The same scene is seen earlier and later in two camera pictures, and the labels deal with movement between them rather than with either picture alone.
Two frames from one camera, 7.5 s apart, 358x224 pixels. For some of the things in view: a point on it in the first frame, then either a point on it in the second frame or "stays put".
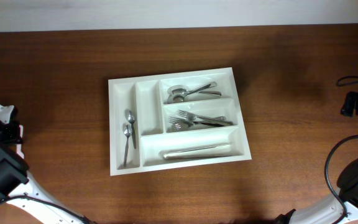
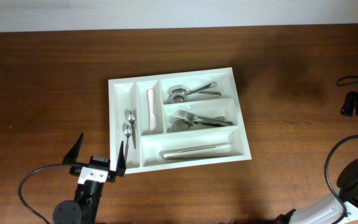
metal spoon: [179, 89] stays put
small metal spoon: [131, 118] stays put
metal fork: [175, 119] stays put
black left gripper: [13, 135] -> [121, 166]
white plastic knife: [18, 148] -> [152, 119]
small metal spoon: [127, 131] stays put
